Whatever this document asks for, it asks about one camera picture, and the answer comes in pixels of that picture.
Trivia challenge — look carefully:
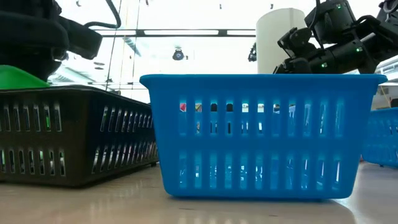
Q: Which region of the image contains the blue plastic basket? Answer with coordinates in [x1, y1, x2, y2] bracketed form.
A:
[139, 73, 389, 200]
[361, 106, 398, 169]

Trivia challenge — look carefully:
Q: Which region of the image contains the black plastic basket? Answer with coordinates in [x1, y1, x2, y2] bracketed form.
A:
[0, 85, 160, 188]

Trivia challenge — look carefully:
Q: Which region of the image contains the white shade wooden base lamp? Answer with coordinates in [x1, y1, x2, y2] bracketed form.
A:
[256, 7, 308, 75]

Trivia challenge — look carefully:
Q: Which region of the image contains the small black background object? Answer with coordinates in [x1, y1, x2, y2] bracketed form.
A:
[248, 42, 257, 62]

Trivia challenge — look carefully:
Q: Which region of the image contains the black overhead beam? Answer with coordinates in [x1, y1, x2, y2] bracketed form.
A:
[90, 28, 257, 39]

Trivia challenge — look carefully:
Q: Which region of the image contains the dark round ceiling fixture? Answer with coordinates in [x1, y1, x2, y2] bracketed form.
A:
[172, 47, 185, 62]

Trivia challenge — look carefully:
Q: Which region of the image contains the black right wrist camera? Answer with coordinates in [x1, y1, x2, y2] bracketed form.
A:
[277, 27, 313, 59]

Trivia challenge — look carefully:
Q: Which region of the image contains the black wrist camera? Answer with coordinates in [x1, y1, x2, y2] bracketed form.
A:
[57, 16, 104, 60]
[277, 27, 313, 59]

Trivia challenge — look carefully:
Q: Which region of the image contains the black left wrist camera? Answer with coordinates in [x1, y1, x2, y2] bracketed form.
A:
[57, 16, 104, 60]

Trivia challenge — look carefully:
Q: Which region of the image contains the thin hanging cable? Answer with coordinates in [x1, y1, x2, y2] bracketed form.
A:
[104, 0, 123, 91]

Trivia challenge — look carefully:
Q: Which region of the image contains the black left camera cable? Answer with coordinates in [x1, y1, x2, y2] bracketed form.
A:
[83, 0, 122, 29]

